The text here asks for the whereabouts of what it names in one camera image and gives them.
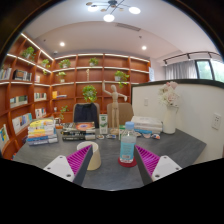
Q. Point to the white vase with flowers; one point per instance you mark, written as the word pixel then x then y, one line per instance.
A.
pixel 170 120

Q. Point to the white book stack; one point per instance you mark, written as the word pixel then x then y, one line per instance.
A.
pixel 146 123

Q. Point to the clear blue-capped water bottle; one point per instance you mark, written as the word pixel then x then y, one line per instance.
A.
pixel 128 146

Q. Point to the dark book stack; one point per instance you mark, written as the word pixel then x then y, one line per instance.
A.
pixel 78 130

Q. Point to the green tissue box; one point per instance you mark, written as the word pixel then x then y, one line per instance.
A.
pixel 120 130

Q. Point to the cream cup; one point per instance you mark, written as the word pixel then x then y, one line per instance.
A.
pixel 95 160

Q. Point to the tan chair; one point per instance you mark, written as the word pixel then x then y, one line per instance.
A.
pixel 126 113

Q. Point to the wooden shelf unit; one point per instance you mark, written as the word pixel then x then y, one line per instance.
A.
pixel 23 100

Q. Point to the grey curtain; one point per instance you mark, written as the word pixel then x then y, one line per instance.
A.
pixel 180 70

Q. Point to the colourful book stack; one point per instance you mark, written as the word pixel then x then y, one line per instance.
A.
pixel 41 131

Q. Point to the wooden artist mannequin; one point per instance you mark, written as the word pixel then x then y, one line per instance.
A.
pixel 114 103

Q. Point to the branched ceiling lamp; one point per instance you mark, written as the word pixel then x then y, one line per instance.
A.
pixel 109 17

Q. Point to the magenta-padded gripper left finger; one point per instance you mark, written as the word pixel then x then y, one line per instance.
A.
pixel 60 166

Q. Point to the recessed ceiling spotlights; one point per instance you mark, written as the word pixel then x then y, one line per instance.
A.
pixel 62 44

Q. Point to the dark office chair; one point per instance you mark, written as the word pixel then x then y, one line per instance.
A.
pixel 85 113

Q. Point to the ceiling air vent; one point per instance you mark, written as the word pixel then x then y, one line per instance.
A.
pixel 127 27

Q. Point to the white wall outlet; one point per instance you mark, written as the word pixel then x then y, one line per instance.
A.
pixel 216 121
pixel 146 101

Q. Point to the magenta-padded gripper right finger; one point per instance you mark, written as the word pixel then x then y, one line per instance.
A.
pixel 165 166

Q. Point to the window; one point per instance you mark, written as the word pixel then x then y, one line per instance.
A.
pixel 210 70

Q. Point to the black track light rail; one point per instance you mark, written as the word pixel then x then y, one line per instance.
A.
pixel 190 55

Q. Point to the green and white carton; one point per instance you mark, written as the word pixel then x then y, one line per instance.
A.
pixel 103 124

